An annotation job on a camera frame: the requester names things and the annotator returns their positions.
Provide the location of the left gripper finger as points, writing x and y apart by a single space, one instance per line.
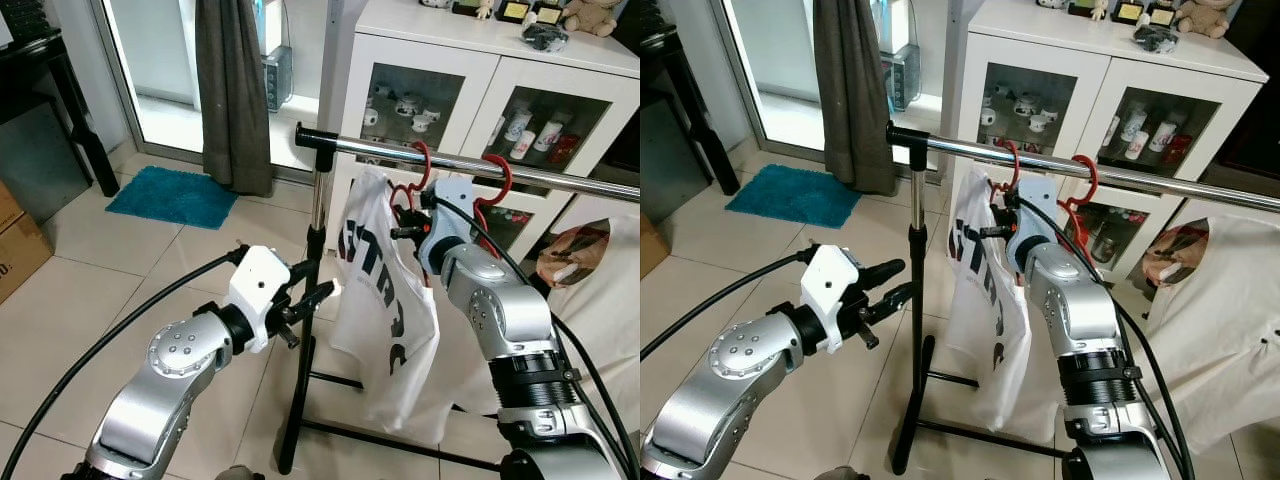
884 274
306 272
318 296
894 300

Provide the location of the white shirt black lettering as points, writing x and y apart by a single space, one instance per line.
380 380
985 380

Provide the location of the black clothes rack stand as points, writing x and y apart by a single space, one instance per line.
300 400
915 300

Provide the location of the teal floor mat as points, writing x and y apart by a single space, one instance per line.
790 195
170 197

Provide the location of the white tall cup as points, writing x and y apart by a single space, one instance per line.
1135 125
522 126

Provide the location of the red cup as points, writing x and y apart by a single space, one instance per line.
565 150
1180 150

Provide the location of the white glass door cabinet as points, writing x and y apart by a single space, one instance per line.
420 50
1030 50

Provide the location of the grey brown curtain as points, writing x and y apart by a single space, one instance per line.
855 100
235 100

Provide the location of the beige hanging shirt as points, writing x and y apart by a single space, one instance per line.
1210 340
605 330

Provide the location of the brown cardboard box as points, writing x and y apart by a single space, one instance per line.
20 250
650 250

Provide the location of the black bundled object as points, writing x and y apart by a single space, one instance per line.
545 37
1157 40

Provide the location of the white framed glass door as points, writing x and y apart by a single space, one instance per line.
160 60
780 60

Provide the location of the brown teddy bear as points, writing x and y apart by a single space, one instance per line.
590 15
1203 15

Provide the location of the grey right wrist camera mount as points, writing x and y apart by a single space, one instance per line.
1028 205
452 200

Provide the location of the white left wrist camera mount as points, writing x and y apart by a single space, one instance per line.
830 290
258 290

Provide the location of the chrome clothes rail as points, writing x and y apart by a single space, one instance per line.
560 178
1150 178

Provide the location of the grey metal wall box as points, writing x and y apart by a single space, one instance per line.
900 80
277 80

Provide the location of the small picture frame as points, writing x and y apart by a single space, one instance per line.
1128 10
548 14
513 10
1161 16

